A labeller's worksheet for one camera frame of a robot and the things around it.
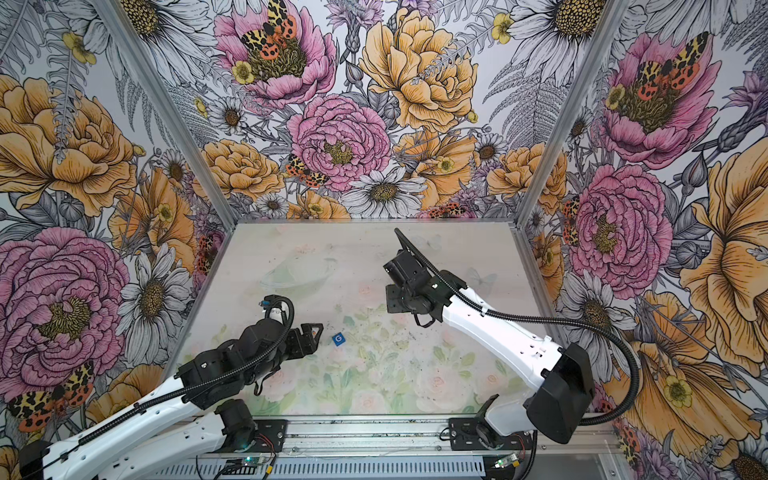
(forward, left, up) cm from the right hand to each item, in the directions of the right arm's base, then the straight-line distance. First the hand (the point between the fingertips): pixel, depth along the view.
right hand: (400, 307), depth 78 cm
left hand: (-7, +23, -2) cm, 24 cm away
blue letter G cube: (-1, +18, -16) cm, 24 cm away
